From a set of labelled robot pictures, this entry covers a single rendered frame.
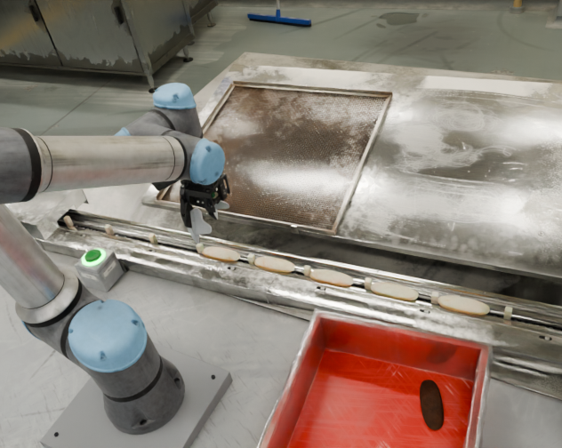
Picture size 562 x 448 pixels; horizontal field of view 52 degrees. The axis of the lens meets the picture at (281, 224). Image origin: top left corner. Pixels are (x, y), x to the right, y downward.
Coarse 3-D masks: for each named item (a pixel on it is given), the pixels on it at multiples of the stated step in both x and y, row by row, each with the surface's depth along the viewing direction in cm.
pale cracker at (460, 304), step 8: (448, 296) 116; (456, 296) 116; (440, 304) 115; (448, 304) 114; (456, 304) 114; (464, 304) 114; (472, 304) 113; (480, 304) 113; (464, 312) 113; (472, 312) 112; (480, 312) 112
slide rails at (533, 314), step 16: (64, 224) 155; (96, 224) 153; (112, 224) 152; (128, 240) 146; (160, 240) 144; (176, 240) 143; (192, 240) 142; (240, 256) 135; (256, 256) 134; (272, 256) 133; (272, 272) 129; (288, 272) 129; (352, 288) 122; (416, 288) 120; (432, 304) 116; (496, 304) 114; (496, 320) 111; (512, 320) 110; (544, 320) 109; (560, 320) 109
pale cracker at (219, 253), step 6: (204, 252) 137; (210, 252) 136; (216, 252) 136; (222, 252) 135; (228, 252) 135; (234, 252) 135; (216, 258) 135; (222, 258) 134; (228, 258) 134; (234, 258) 134
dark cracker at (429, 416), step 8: (424, 384) 105; (432, 384) 104; (424, 392) 103; (432, 392) 103; (424, 400) 102; (432, 400) 102; (440, 400) 102; (424, 408) 101; (432, 408) 100; (440, 408) 100; (424, 416) 100; (432, 416) 99; (440, 416) 99; (432, 424) 99; (440, 424) 99
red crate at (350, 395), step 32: (320, 384) 109; (352, 384) 108; (384, 384) 107; (416, 384) 106; (448, 384) 105; (320, 416) 104; (352, 416) 103; (384, 416) 102; (416, 416) 101; (448, 416) 100
